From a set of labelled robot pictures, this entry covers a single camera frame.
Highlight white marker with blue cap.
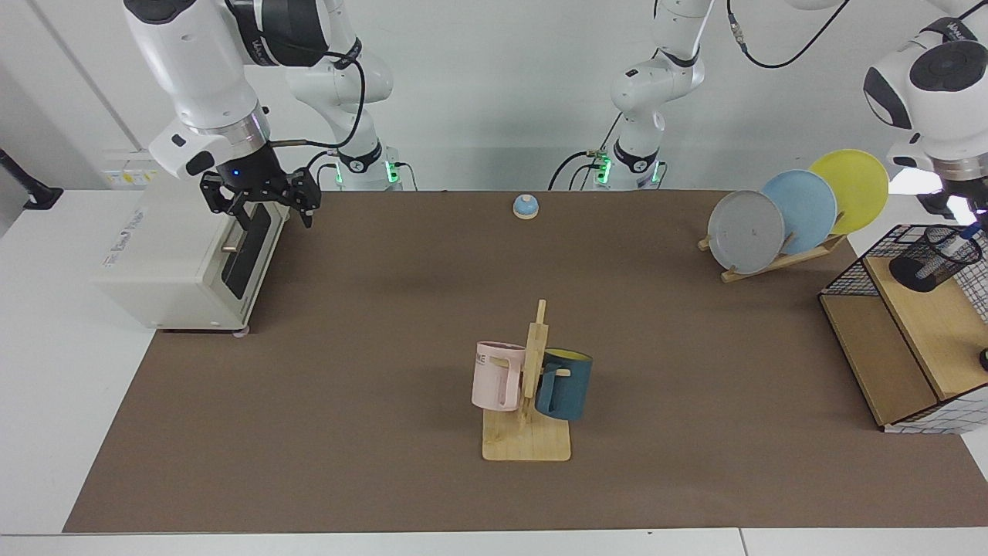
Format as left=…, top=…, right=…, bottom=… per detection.
left=943, top=224, right=983, bottom=259

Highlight black mesh pen holder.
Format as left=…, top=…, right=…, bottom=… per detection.
left=889, top=225, right=985, bottom=293

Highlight pale toaster oven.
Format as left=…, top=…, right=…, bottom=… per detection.
left=93, top=151, right=293, bottom=334

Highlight yellow plate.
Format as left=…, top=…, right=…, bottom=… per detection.
left=809, top=149, right=890, bottom=236

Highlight white socket box yellow labels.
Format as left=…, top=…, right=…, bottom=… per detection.
left=103, top=149, right=171, bottom=190

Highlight light blue plate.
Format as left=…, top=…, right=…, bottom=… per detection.
left=760, top=170, right=838, bottom=256

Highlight wooden plate rack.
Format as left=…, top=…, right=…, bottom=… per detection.
left=698, top=234, right=848, bottom=283

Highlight brown table cloth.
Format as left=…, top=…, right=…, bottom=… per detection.
left=63, top=191, right=988, bottom=534

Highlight grey plate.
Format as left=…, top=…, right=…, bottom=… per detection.
left=707, top=191, right=786, bottom=275

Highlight pink cup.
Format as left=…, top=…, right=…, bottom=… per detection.
left=472, top=341, right=527, bottom=412

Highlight dark blue cup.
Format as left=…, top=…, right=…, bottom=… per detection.
left=534, top=349, right=594, bottom=422

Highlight wooden cup stand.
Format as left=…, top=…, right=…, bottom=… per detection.
left=482, top=300, right=572, bottom=463

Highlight black arm base cable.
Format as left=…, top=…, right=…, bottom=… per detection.
left=548, top=116, right=624, bottom=192
left=303, top=149, right=340, bottom=192

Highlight black arm wrist cable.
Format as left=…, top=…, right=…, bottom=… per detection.
left=266, top=58, right=365, bottom=149

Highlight wire basket with wooden floor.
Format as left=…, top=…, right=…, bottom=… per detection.
left=818, top=224, right=988, bottom=435

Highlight black arm upper cable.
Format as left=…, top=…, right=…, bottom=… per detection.
left=726, top=0, right=850, bottom=70

